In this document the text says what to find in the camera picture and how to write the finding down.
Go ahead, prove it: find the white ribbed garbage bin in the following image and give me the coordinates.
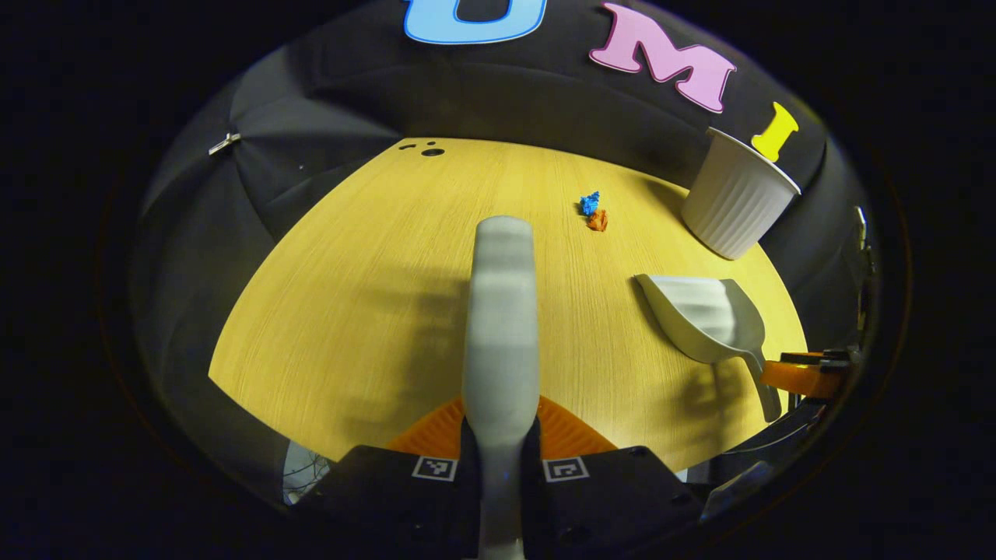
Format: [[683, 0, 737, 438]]
[[682, 127, 802, 261]]

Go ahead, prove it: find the black backdrop cloth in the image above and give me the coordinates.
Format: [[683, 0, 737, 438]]
[[128, 0, 871, 499]]

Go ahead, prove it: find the white dustpan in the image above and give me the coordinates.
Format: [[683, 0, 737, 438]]
[[634, 274, 783, 423]]

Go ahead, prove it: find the small white broom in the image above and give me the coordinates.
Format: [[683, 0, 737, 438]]
[[461, 215, 542, 560]]

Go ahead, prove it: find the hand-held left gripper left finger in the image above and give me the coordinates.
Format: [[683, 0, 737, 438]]
[[300, 397, 479, 560]]

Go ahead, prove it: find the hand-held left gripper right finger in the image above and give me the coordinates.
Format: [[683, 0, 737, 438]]
[[535, 395, 701, 560]]

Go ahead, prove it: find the wooden desktop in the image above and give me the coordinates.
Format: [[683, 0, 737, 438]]
[[209, 138, 810, 472]]

